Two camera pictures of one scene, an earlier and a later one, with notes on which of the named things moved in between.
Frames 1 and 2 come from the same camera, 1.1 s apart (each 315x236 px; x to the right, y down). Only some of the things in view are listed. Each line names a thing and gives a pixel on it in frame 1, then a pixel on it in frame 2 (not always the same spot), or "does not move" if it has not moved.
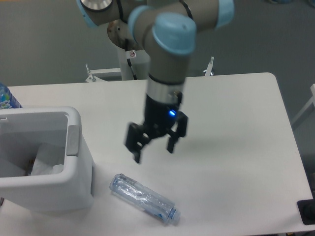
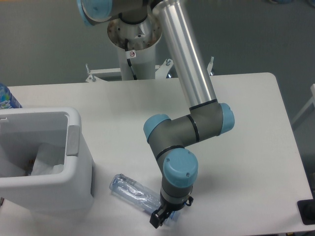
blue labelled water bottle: x=7 y=101 does not move
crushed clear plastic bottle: x=144 y=198 does not move
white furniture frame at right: x=312 y=100 does not move
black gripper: x=159 y=117 to x=158 y=216
